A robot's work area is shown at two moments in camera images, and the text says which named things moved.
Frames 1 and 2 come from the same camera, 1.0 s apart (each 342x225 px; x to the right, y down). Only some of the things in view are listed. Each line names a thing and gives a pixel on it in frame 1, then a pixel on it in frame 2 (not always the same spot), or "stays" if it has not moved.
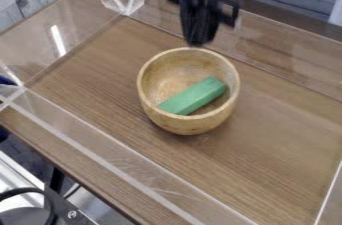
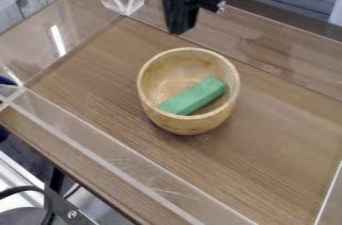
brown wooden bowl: (171, 71) stays
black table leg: (57, 181) stays
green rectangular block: (194, 97) stays
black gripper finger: (210, 19) to (189, 5)
